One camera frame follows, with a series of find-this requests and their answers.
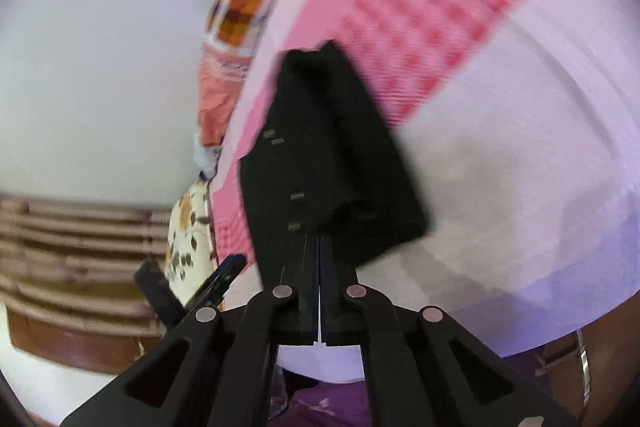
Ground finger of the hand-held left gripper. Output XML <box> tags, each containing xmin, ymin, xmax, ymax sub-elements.
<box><xmin>134</xmin><ymin>261</ymin><xmax>186</xmax><ymax>328</ymax></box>
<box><xmin>185</xmin><ymin>254</ymin><xmax>248</xmax><ymax>310</ymax></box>

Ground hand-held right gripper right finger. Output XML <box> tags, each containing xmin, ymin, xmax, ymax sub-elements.
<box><xmin>319</xmin><ymin>236</ymin><xmax>581</xmax><ymax>427</ymax></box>

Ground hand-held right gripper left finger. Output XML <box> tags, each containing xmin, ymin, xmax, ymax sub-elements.
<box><xmin>59</xmin><ymin>234</ymin><xmax>321</xmax><ymax>427</ymax></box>

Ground black pants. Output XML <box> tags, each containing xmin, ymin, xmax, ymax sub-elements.
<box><xmin>237</xmin><ymin>39</ymin><xmax>431</xmax><ymax>293</ymax></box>

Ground cream floral pillow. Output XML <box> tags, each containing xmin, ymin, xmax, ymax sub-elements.
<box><xmin>164</xmin><ymin>179</ymin><xmax>226</xmax><ymax>308</ymax></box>

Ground beige patterned curtain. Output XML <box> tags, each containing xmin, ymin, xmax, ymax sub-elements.
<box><xmin>0</xmin><ymin>194</ymin><xmax>173</xmax><ymax>338</ymax></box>

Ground white and blue cloth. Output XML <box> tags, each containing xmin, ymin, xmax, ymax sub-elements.
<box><xmin>192</xmin><ymin>144</ymin><xmax>223</xmax><ymax>180</ymax></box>

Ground orange striped cloth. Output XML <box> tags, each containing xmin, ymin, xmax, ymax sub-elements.
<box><xmin>197</xmin><ymin>42</ymin><xmax>256</xmax><ymax>148</ymax></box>

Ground pink checked bed sheet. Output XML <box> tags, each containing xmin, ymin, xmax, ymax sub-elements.
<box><xmin>207</xmin><ymin>0</ymin><xmax>640</xmax><ymax>380</ymax></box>

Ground brown wooden furniture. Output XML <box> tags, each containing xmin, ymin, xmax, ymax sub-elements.
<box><xmin>537</xmin><ymin>307</ymin><xmax>636</xmax><ymax>423</ymax></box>

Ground brown wooden frame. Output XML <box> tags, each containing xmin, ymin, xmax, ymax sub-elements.
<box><xmin>5</xmin><ymin>307</ymin><xmax>151</xmax><ymax>375</ymax></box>

